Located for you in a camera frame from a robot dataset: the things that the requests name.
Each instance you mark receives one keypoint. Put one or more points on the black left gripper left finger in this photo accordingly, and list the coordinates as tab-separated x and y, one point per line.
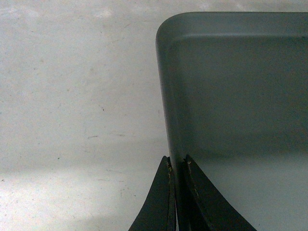
158	212

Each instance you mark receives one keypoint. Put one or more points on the grey rectangular serving tray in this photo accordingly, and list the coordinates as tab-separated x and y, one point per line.
235	96

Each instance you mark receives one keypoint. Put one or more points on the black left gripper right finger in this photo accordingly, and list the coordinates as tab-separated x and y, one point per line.
206	208

